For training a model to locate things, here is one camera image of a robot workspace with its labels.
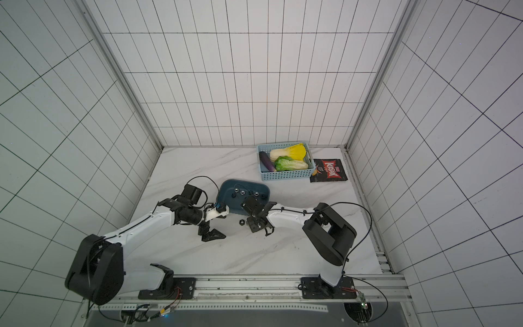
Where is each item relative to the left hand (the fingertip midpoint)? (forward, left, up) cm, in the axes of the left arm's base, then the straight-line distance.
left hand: (219, 227), depth 81 cm
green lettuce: (+34, -30, +1) cm, 45 cm away
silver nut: (+21, -4, -6) cm, 22 cm away
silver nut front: (+20, -8, -6) cm, 22 cm away
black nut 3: (+18, -18, -6) cm, 26 cm away
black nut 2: (+19, -3, -7) cm, 20 cm away
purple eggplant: (+39, -20, -4) cm, 44 cm away
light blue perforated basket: (+28, -20, -2) cm, 34 cm away
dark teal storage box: (+20, -2, -6) cm, 21 cm away
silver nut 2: (+19, -15, -6) cm, 25 cm away
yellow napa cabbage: (+40, -35, +3) cm, 54 cm away
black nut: (+5, -8, -7) cm, 12 cm away
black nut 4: (+20, -12, -5) cm, 23 cm away
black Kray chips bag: (+36, -54, -7) cm, 65 cm away
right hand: (+4, -12, -8) cm, 15 cm away
